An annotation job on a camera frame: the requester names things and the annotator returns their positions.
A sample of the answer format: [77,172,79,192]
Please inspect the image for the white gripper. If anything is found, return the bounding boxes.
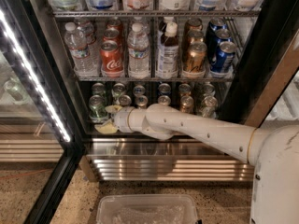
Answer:
[94,105,134,134]

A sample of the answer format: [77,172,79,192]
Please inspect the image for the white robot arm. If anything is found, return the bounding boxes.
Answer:
[95,104,299,224]

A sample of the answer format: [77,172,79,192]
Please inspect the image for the white green can front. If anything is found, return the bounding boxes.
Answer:
[119,94,132,106]

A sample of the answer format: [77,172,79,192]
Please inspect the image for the white green can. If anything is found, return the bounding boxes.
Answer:
[112,83,126,100]
[119,94,132,106]

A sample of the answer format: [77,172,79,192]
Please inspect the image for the white green can rear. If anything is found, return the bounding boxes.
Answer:
[112,83,126,100]

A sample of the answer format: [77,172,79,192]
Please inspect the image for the blue silver can front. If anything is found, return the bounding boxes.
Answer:
[135,95,149,109]

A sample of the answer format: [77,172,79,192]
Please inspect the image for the blue silver can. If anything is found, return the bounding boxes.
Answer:
[133,85,146,97]
[135,95,149,109]

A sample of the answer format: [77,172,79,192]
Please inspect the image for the blue silver can rear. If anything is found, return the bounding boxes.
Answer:
[133,85,146,97]

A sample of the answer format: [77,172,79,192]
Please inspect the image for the dark blue can front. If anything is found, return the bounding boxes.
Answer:
[158,95,171,105]

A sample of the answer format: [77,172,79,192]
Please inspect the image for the red cola can front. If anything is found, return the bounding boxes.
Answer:
[100,40,123,77]

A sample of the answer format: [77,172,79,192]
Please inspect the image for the red cola can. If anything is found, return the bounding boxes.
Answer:
[100,40,123,77]
[103,28,121,45]
[107,19,123,32]

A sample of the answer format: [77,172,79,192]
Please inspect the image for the glass fridge door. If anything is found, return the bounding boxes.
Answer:
[0,0,84,224]

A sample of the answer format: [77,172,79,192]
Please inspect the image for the gold can bottom front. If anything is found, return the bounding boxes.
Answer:
[179,95,194,114]

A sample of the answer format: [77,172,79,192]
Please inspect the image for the gold can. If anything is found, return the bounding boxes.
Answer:
[182,42,206,77]
[183,30,205,48]
[178,83,192,97]
[184,18,203,33]
[179,95,194,114]

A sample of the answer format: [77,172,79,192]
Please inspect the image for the gold can bottom rear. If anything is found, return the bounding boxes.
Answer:
[178,83,192,97]

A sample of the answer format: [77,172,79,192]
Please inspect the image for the red cola can middle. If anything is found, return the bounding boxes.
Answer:
[103,28,121,45]

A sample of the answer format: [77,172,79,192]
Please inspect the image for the red cola can rear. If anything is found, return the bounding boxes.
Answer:
[107,19,123,32]

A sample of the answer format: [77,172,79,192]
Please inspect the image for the pale can bottom front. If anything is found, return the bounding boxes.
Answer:
[199,96,218,118]

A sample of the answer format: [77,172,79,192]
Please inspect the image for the pale can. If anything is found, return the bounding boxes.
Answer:
[197,83,215,98]
[199,96,218,118]

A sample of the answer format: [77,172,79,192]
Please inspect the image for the pale can bottom rear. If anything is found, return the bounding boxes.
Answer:
[197,83,215,98]

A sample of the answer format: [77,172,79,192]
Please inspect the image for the gold can middle front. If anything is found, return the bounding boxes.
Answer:
[182,42,206,77]

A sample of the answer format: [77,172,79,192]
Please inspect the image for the gold can middle centre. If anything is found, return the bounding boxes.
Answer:
[183,30,205,48]

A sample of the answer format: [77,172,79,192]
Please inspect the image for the blue can middle centre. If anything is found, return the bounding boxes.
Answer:
[207,29,233,62]

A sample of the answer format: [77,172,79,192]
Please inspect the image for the blue can middle front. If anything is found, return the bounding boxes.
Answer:
[210,41,236,77]

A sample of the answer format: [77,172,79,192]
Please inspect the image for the gold can middle rear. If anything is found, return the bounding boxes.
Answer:
[184,18,203,33]

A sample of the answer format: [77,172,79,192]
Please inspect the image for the blue can middle rear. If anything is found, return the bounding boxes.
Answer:
[206,17,227,35]

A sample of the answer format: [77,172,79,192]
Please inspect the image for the centre water bottle front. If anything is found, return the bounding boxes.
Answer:
[127,22,150,78]

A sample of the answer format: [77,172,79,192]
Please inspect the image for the water bottle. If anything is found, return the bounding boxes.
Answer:
[75,18,99,65]
[127,22,150,78]
[64,22,94,77]

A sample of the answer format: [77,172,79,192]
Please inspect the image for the front left water bottle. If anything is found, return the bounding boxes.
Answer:
[64,22,94,77]

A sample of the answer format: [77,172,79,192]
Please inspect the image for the clear plastic bin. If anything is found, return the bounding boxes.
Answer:
[96,194,198,224]

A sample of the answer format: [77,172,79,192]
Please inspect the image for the brown tea bottle front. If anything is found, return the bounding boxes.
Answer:
[156,21,178,79]

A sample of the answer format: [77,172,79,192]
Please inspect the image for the brown tea bottle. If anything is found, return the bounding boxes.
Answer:
[156,21,178,79]
[157,17,175,38]

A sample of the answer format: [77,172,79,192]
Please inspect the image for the rear left water bottle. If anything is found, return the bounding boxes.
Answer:
[75,18,99,65]

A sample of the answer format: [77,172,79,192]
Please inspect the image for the brown tea bottle rear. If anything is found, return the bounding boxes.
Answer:
[157,17,175,38]

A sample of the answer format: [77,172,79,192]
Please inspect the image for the white LED light strip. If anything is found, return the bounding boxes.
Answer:
[0,9,71,142]

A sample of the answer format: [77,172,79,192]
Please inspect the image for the middle wire shelf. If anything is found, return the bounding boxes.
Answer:
[77,77,233,82]

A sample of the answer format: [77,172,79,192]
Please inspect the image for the wire shelf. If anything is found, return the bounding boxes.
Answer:
[77,77,233,82]
[52,10,260,19]

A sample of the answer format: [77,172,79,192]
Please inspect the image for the upper wire shelf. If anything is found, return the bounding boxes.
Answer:
[52,10,260,19]

